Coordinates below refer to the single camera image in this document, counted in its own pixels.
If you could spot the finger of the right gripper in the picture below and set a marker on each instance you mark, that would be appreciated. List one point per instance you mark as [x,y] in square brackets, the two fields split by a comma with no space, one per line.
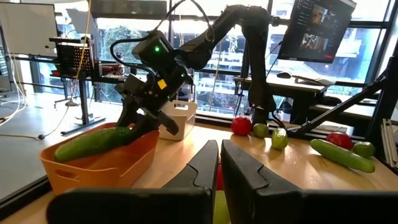
[125,113]
[146,127]

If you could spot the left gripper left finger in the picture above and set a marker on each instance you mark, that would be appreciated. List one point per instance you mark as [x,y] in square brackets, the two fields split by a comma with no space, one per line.
[140,205]

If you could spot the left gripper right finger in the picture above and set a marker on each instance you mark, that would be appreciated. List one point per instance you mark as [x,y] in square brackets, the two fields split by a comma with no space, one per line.
[295,208]

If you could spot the dark green cucumber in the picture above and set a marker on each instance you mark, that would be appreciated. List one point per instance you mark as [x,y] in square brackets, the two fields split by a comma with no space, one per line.
[90,144]

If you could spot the green lime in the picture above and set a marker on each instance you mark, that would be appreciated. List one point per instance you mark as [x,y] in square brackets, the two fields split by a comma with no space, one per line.
[260,130]
[363,149]
[221,208]

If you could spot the red tomato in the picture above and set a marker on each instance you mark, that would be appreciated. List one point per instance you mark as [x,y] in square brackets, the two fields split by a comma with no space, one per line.
[241,125]
[340,140]
[219,177]

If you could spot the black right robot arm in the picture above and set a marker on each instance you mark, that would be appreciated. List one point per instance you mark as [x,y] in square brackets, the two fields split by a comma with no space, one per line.
[258,62]

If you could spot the white plastic basket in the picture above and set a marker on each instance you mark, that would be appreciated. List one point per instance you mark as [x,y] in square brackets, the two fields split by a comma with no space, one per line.
[182,124]

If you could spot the orange plastic basket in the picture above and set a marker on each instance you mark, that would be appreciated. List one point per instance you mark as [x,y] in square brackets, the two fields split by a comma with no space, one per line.
[102,174]

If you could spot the black perforated stand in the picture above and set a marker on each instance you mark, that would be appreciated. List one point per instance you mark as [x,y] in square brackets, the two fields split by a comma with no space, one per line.
[74,57]

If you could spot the grey tilted panel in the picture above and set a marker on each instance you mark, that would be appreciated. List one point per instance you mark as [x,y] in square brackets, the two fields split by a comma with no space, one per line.
[79,21]

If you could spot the silver aluminium extrusion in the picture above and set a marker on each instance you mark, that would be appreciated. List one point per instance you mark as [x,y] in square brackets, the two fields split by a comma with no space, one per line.
[388,143]

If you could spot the dark desk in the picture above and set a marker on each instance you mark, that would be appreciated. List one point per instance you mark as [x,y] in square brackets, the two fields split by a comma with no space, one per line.
[280,90]

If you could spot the whiteboard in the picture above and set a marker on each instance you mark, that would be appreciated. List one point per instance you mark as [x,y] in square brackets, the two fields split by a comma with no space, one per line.
[28,29]

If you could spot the computer keyboard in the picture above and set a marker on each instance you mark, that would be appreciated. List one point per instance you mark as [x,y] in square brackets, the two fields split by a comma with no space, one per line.
[314,81]

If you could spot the computer mouse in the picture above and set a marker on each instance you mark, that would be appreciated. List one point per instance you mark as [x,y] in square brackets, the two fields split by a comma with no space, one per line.
[284,74]

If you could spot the black computer monitor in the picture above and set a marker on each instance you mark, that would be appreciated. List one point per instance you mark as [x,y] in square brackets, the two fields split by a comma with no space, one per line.
[317,31]

